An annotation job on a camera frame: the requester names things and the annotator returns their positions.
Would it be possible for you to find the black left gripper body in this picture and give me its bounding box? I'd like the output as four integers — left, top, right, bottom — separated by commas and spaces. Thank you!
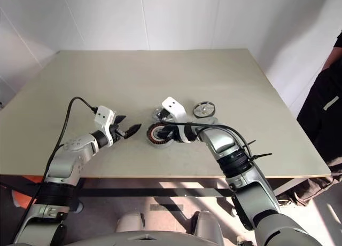
109, 122, 129, 145

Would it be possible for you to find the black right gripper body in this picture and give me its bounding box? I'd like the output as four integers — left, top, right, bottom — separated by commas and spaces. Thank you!
165, 114, 180, 144

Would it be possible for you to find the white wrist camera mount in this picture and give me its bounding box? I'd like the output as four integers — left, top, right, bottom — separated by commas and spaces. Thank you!
94, 105, 116, 148
161, 96, 195, 144

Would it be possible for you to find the person in black clothes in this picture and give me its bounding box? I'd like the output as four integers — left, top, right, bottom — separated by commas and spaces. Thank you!
296, 29, 342, 207

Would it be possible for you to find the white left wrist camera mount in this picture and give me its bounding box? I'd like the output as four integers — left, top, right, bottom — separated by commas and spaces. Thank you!
94, 105, 116, 148

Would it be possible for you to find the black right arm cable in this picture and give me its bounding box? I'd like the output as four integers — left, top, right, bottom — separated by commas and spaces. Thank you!
159, 120, 253, 164

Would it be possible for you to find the silver spoked rotor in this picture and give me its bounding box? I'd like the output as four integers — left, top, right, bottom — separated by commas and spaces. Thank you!
192, 101, 216, 120

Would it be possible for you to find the gray table frame bar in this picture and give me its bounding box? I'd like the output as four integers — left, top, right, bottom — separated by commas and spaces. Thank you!
274, 177, 311, 196

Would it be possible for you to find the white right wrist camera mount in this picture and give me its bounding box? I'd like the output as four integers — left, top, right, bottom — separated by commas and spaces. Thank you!
161, 96, 195, 144

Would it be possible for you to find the gray robot torso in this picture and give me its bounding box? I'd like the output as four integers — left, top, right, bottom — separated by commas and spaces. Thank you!
60, 231, 258, 246

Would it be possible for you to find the orange object under table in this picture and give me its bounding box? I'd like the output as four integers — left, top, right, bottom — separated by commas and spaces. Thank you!
11, 176, 37, 209

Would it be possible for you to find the gray right robot foot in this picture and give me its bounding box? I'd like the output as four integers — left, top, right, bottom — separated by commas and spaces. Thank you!
193, 210, 223, 239

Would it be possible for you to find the black table crossbar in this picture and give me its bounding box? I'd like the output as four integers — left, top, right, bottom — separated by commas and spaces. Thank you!
0, 176, 234, 198

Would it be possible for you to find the motor housing with copper windings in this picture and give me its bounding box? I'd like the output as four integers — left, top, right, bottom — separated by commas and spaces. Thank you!
145, 122, 175, 149

